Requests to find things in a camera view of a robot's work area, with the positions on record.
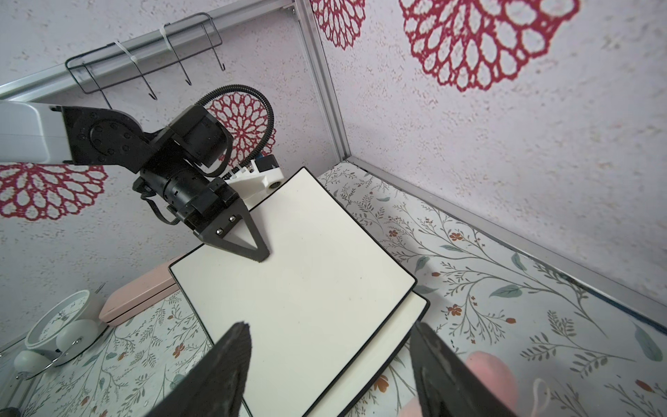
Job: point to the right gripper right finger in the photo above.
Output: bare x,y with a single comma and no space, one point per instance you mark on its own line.
445,386

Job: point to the black wire wall hook rack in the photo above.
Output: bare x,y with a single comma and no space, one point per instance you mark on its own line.
116,63

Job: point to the pink plush pig toy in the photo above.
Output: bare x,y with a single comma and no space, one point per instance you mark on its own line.
492,372

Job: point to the white square plate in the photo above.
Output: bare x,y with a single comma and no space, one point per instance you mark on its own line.
299,377
325,275

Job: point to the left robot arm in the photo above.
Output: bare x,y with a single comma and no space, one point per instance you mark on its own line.
179,168

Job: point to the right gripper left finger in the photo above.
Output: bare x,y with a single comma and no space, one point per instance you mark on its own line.
215,386

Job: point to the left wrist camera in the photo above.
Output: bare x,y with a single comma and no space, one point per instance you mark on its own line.
257,181

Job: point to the white alarm clock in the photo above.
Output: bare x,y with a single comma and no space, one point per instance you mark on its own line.
62,334

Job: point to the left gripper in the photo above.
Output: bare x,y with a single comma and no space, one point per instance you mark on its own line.
217,215

